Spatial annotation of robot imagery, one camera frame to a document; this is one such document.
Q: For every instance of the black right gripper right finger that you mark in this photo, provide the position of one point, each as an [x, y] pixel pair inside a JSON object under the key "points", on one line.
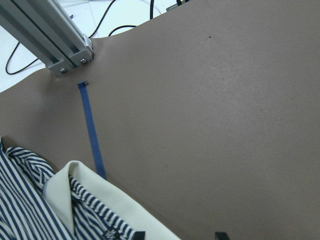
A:
{"points": [[220, 235]]}

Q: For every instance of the aluminium frame profile post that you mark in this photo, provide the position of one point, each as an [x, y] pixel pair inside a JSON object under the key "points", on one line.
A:
{"points": [[46, 30]]}

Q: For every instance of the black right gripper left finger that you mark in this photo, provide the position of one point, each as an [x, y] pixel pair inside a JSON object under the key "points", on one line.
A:
{"points": [[139, 235]]}

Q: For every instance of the striped polo shirt white collar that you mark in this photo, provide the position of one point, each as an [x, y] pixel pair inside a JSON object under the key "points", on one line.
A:
{"points": [[74, 203]]}

